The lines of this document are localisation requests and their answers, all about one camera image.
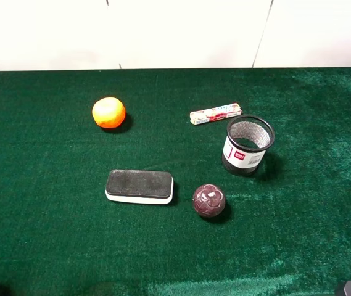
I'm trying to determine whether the black mesh pen cup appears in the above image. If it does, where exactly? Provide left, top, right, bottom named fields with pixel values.
left=221, top=114, right=275, bottom=176

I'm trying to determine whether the orange mandarin fruit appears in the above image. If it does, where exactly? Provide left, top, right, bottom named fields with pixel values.
left=92, top=97, right=126, bottom=129

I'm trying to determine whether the black white board eraser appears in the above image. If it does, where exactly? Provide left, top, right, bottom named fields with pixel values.
left=105, top=169, right=174, bottom=205

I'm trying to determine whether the white red candy stick pack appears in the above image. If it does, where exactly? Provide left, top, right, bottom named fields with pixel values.
left=189, top=103, right=242, bottom=125

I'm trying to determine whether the green velvet tablecloth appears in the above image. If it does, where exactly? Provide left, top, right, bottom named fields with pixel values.
left=0, top=68, right=351, bottom=295

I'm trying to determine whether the dark red carved ball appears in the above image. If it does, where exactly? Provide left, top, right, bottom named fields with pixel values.
left=192, top=184, right=226, bottom=218

